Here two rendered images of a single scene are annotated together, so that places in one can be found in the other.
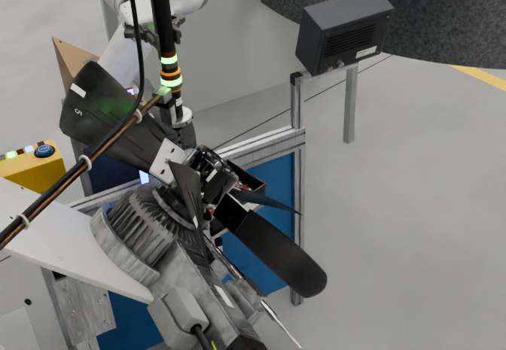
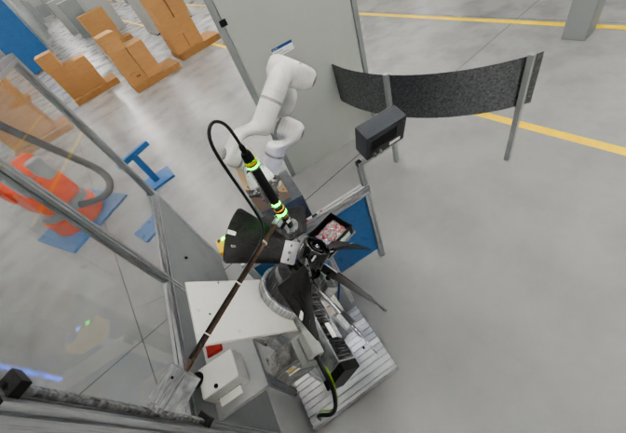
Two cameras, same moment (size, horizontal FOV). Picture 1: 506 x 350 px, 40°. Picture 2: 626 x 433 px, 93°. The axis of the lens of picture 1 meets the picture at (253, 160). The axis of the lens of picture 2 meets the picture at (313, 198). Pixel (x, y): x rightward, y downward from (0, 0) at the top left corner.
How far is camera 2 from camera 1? 0.58 m
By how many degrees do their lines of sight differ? 14
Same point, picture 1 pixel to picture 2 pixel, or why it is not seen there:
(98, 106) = (244, 237)
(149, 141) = (277, 246)
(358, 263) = (410, 228)
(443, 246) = (453, 213)
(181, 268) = not seen: hidden behind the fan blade
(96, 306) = not seen: hidden behind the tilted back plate
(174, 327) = (305, 358)
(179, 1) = (289, 139)
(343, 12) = (377, 125)
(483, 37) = (461, 100)
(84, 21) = not seen: hidden behind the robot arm
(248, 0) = (334, 101)
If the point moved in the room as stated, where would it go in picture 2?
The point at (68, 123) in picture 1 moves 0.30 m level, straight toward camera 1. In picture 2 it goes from (228, 255) to (240, 338)
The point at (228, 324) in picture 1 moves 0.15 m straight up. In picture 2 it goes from (333, 354) to (321, 341)
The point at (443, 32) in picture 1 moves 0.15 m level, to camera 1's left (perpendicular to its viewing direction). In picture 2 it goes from (438, 101) to (419, 107)
